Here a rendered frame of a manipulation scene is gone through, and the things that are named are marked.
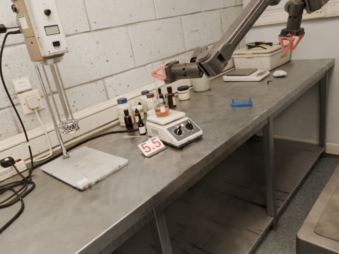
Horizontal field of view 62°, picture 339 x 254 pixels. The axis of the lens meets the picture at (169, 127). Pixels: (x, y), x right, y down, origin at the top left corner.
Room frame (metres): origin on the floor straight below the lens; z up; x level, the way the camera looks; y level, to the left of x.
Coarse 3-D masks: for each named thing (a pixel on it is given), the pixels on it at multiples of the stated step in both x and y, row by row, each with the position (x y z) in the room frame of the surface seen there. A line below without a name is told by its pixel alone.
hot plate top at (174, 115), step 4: (172, 112) 1.11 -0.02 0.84; (176, 112) 1.10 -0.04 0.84; (180, 112) 1.09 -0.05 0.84; (152, 116) 1.11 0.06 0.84; (168, 116) 1.07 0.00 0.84; (172, 116) 1.06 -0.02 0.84; (176, 116) 1.05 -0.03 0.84; (180, 116) 1.06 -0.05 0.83; (152, 120) 1.06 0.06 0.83; (156, 120) 1.05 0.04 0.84; (160, 120) 1.04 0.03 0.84; (164, 120) 1.03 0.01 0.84; (168, 120) 1.02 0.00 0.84; (172, 120) 1.03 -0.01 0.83
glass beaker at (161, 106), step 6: (156, 96) 1.12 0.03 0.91; (162, 96) 1.12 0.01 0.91; (156, 102) 1.07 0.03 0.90; (162, 102) 1.07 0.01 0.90; (156, 108) 1.07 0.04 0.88; (162, 108) 1.06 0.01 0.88; (168, 108) 1.08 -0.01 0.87; (156, 114) 1.08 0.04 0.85; (162, 114) 1.06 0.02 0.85; (168, 114) 1.08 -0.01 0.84
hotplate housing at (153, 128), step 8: (176, 120) 1.06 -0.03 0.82; (184, 120) 1.05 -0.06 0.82; (152, 128) 1.06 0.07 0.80; (160, 128) 1.02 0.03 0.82; (152, 136) 1.07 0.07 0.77; (160, 136) 1.02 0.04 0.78; (168, 136) 0.98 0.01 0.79; (192, 136) 0.98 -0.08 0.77; (200, 136) 1.01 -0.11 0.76; (168, 144) 0.99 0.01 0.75; (176, 144) 0.95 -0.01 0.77; (184, 144) 0.96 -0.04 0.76
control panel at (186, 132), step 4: (188, 120) 1.05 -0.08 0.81; (176, 124) 1.02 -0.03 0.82; (180, 124) 1.03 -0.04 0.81; (184, 124) 1.03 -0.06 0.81; (192, 124) 1.03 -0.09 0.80; (168, 128) 1.00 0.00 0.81; (172, 128) 1.00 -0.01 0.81; (176, 128) 1.01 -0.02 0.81; (184, 128) 1.01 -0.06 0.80; (196, 128) 1.02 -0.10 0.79; (172, 132) 0.99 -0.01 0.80; (184, 132) 0.99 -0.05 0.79; (188, 132) 0.99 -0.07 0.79; (192, 132) 1.00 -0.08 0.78; (196, 132) 1.00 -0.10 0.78; (176, 136) 0.97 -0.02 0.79; (180, 136) 0.97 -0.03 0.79; (184, 136) 0.97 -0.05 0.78; (188, 136) 0.98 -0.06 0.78
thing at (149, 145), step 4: (152, 140) 0.99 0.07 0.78; (156, 140) 1.00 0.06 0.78; (140, 144) 0.96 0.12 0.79; (144, 144) 0.97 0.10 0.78; (148, 144) 0.97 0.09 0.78; (152, 144) 0.98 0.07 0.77; (156, 144) 0.98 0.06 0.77; (160, 144) 0.99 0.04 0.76; (144, 148) 0.95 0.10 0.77; (148, 148) 0.96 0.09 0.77; (152, 148) 0.96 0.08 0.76; (156, 148) 0.97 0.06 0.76; (144, 152) 0.94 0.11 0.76; (148, 152) 0.94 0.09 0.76
